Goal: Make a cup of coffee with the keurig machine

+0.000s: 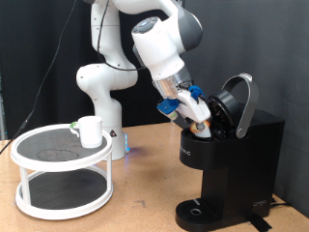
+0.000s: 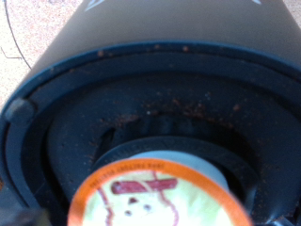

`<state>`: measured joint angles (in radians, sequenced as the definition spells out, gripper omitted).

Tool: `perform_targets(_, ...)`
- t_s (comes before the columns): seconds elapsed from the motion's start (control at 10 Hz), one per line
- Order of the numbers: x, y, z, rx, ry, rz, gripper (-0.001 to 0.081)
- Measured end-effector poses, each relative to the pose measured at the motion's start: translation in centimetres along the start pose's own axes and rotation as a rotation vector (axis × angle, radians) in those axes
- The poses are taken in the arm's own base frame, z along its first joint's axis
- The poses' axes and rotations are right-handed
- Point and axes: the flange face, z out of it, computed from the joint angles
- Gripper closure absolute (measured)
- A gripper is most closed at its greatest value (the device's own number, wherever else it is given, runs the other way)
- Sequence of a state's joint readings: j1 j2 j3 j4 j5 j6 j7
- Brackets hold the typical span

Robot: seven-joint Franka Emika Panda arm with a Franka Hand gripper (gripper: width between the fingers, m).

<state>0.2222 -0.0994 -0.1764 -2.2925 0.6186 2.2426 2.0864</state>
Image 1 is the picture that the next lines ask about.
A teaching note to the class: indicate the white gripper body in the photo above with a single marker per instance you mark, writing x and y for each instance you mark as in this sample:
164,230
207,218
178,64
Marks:
193,108

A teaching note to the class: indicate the black Keurig coffee machine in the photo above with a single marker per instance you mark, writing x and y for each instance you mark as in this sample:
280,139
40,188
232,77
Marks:
238,167

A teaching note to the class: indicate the grey metal frame bar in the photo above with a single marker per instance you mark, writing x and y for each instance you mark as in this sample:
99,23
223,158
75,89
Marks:
1,122

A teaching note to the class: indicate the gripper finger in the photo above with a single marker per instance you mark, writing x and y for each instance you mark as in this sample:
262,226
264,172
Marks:
202,126

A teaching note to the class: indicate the wrist camera blue mount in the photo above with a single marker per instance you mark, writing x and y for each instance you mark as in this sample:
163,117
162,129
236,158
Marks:
167,105

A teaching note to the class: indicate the white two-tier turntable stand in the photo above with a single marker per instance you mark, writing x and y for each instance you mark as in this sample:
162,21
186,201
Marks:
61,165

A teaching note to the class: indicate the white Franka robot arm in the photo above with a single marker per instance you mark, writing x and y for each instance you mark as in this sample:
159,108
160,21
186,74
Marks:
103,80

